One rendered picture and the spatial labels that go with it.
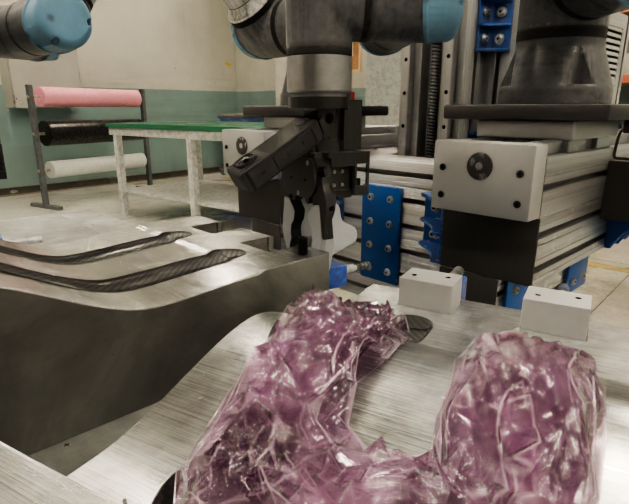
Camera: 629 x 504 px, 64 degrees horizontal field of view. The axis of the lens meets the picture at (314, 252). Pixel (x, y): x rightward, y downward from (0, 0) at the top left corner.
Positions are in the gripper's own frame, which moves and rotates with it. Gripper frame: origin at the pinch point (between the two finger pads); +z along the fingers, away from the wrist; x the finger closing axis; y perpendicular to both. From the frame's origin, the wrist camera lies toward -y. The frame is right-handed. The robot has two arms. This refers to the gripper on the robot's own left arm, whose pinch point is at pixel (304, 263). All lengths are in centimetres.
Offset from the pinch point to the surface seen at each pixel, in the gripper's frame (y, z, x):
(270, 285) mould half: -11.1, -2.7, -11.1
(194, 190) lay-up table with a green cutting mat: 123, 48, 358
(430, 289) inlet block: -0.1, -2.9, -20.9
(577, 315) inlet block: 5.2, -2.9, -31.6
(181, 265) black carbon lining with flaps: -17.0, -3.7, -3.6
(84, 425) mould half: -28.8, 4.0, -13.9
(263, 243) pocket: -6.1, -3.7, -0.6
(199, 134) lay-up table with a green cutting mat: 125, 2, 343
